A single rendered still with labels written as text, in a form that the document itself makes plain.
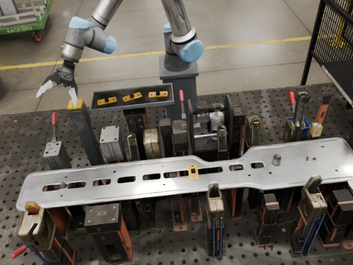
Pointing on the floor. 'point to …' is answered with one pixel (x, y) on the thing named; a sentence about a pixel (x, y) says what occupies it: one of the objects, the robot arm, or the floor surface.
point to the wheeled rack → (27, 18)
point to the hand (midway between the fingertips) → (55, 104)
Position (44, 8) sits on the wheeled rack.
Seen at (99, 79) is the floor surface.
